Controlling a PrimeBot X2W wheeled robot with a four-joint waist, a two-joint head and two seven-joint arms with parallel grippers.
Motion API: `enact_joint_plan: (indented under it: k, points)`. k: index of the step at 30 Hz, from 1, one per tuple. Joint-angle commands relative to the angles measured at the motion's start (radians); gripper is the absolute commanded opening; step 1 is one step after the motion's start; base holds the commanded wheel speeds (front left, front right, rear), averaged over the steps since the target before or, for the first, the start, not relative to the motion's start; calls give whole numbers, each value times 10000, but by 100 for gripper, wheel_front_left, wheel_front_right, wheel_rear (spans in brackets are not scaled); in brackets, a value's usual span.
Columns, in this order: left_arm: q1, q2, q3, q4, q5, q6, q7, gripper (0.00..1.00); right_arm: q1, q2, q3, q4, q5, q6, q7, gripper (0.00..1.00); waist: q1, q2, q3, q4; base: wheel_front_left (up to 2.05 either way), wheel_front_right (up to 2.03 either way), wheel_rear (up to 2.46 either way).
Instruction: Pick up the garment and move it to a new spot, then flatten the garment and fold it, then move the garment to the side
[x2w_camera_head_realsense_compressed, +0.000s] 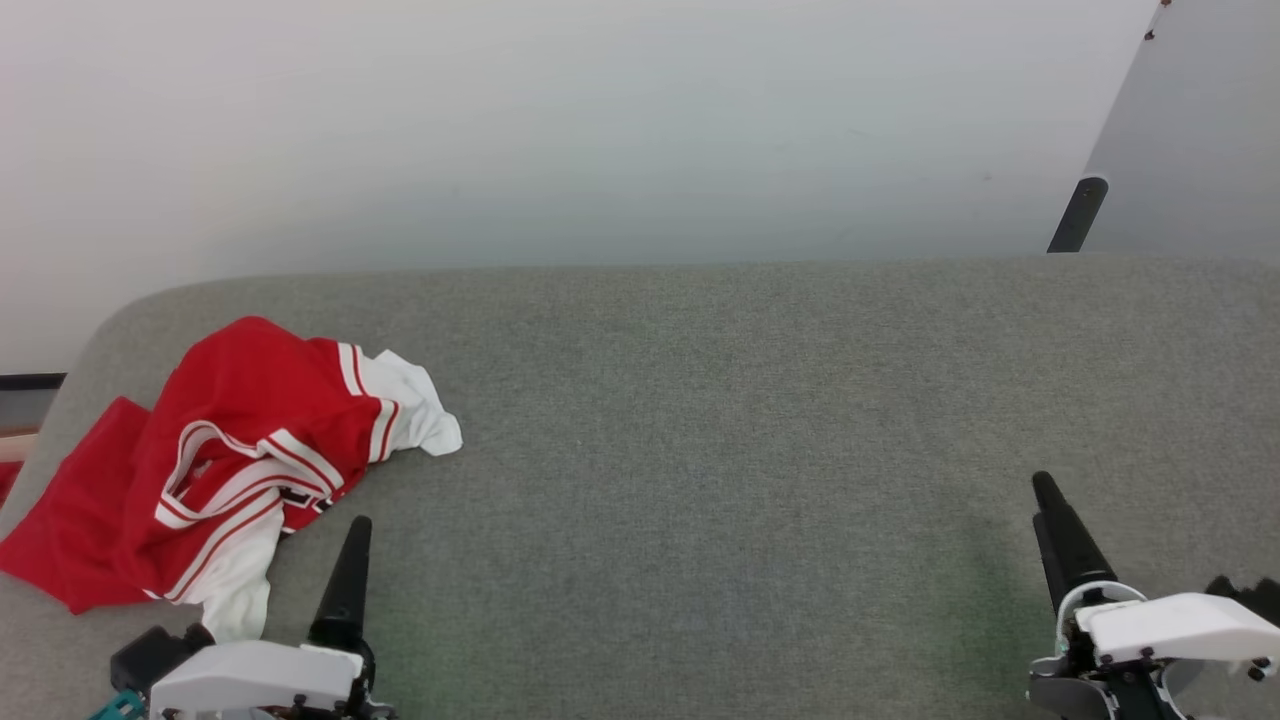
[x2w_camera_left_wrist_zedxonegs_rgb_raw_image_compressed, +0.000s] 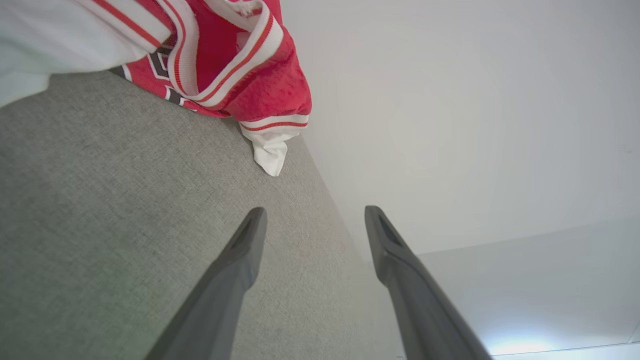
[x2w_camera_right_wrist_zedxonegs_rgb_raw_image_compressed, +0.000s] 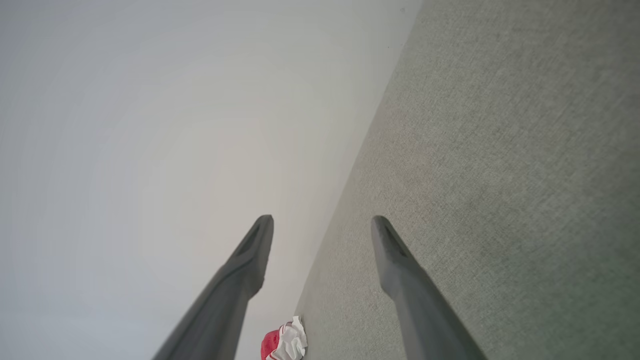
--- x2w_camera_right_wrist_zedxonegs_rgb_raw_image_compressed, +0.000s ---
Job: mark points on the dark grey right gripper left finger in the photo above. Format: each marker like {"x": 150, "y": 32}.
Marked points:
{"x": 235, "y": 290}

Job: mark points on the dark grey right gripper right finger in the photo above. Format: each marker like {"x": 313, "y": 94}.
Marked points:
{"x": 415, "y": 300}

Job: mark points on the red and white jersey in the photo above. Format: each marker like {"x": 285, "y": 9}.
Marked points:
{"x": 272, "y": 346}

